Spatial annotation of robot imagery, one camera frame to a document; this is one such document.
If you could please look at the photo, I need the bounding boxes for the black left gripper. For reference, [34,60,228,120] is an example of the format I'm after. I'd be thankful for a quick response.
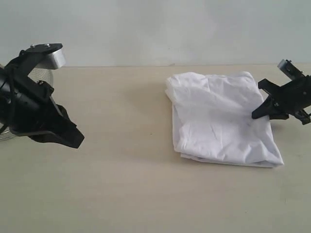
[4,80,85,149]

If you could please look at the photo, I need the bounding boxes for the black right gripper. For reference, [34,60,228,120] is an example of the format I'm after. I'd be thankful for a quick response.
[251,76,311,125]

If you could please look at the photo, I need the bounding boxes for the white t-shirt red print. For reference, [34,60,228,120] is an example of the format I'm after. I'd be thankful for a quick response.
[165,71,284,168]

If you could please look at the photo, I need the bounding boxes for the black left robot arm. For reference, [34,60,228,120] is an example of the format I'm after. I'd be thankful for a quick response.
[0,68,85,149]

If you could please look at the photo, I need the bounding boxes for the round metal mesh basket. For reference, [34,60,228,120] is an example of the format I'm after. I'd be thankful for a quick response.
[0,64,54,143]

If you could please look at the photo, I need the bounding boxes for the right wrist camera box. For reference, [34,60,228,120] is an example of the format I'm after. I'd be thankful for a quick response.
[277,59,305,80]

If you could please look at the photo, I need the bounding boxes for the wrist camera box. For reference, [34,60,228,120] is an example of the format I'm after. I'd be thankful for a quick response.
[277,59,305,80]
[5,43,66,75]

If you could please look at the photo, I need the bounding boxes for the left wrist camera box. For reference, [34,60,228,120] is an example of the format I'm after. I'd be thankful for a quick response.
[5,43,66,75]

